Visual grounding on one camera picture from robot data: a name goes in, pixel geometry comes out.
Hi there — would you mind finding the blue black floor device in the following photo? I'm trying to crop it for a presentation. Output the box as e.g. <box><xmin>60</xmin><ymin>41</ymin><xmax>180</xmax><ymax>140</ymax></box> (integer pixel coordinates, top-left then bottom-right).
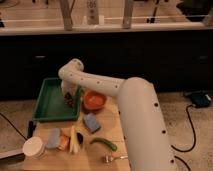
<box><xmin>189</xmin><ymin>92</ymin><xmax>211</xmax><ymax>108</ymax></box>

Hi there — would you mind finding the dark eggplant piece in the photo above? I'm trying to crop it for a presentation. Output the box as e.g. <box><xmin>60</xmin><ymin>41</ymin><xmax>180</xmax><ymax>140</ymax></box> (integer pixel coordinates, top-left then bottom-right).
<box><xmin>77</xmin><ymin>133</ymin><xmax>84</xmax><ymax>145</ymax></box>

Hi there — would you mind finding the orange bowl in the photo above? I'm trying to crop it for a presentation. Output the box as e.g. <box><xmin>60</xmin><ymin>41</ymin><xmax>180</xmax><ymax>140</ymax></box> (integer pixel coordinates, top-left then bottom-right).
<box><xmin>83</xmin><ymin>91</ymin><xmax>107</xmax><ymax>110</ymax></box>

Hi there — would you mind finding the blue sponge block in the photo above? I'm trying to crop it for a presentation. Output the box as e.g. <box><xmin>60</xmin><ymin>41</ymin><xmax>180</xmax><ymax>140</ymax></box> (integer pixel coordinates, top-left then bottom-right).
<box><xmin>83</xmin><ymin>113</ymin><xmax>101</xmax><ymax>133</ymax></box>

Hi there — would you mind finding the green cucumber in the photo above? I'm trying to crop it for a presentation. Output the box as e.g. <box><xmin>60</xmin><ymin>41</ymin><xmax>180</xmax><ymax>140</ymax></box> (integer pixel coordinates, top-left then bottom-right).
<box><xmin>90</xmin><ymin>137</ymin><xmax>118</xmax><ymax>152</ymax></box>

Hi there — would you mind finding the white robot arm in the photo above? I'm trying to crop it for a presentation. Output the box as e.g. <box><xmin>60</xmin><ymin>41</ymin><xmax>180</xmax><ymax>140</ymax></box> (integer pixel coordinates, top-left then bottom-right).
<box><xmin>58</xmin><ymin>59</ymin><xmax>178</xmax><ymax>171</ymax></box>

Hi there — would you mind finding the grey blue sponge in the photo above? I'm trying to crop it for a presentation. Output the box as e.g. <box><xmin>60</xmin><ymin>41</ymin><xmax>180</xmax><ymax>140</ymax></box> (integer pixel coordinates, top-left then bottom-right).
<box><xmin>46</xmin><ymin>128</ymin><xmax>61</xmax><ymax>149</ymax></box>

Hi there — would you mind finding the black floor cable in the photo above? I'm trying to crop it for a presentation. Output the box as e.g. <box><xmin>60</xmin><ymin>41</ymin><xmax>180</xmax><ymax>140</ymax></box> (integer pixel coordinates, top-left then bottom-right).
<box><xmin>0</xmin><ymin>112</ymin><xmax>28</xmax><ymax>141</ymax></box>
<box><xmin>171</xmin><ymin>104</ymin><xmax>198</xmax><ymax>154</ymax></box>

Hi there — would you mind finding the silver fork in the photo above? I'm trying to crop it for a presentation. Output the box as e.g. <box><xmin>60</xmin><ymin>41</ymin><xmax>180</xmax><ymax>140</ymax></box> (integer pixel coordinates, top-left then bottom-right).
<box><xmin>102</xmin><ymin>155</ymin><xmax>128</xmax><ymax>163</ymax></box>

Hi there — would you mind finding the green plastic tray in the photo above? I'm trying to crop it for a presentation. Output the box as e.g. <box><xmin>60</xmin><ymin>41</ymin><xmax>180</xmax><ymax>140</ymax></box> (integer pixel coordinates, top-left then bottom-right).
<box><xmin>32</xmin><ymin>78</ymin><xmax>81</xmax><ymax>122</ymax></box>

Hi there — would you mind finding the black left floor cable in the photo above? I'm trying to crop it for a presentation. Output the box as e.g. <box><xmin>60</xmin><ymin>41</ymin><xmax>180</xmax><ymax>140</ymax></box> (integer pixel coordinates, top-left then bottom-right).
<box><xmin>0</xmin><ymin>112</ymin><xmax>28</xmax><ymax>141</ymax></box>

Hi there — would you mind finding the white paper cup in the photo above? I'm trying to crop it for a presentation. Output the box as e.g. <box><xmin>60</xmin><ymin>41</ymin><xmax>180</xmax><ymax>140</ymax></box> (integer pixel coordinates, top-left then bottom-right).
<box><xmin>22</xmin><ymin>136</ymin><xmax>45</xmax><ymax>159</ymax></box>

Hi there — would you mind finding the dark purple grape bunch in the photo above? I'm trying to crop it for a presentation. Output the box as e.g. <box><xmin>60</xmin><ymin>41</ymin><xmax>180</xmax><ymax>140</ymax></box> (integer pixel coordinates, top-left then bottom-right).
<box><xmin>64</xmin><ymin>93</ymin><xmax>75</xmax><ymax>108</ymax></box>

